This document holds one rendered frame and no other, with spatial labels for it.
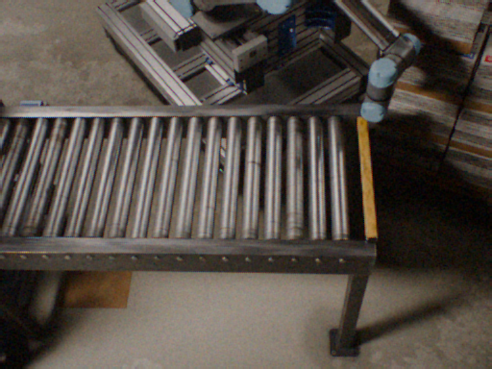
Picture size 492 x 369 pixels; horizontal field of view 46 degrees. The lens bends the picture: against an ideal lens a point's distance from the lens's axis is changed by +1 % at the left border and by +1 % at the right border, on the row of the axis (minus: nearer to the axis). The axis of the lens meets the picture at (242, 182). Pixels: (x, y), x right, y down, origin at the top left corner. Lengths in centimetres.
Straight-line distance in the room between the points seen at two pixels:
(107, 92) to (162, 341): 141
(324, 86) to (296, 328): 111
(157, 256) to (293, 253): 38
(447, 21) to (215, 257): 104
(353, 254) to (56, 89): 212
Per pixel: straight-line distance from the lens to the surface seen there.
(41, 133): 203
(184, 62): 292
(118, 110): 200
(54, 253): 176
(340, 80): 279
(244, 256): 163
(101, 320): 251
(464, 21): 201
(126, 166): 184
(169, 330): 243
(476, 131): 232
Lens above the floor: 225
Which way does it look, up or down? 56 degrees down
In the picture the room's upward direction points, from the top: 7 degrees counter-clockwise
